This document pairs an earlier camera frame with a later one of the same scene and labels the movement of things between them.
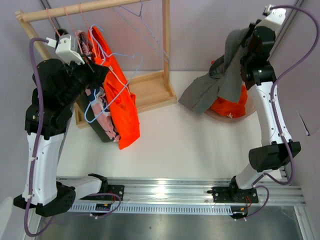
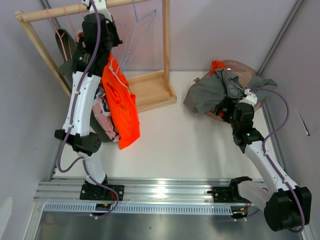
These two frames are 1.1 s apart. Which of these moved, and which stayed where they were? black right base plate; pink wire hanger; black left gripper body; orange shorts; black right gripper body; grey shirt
Moved: grey shirt; black right gripper body; orange shorts; black left gripper body
Stayed: black right base plate; pink wire hanger
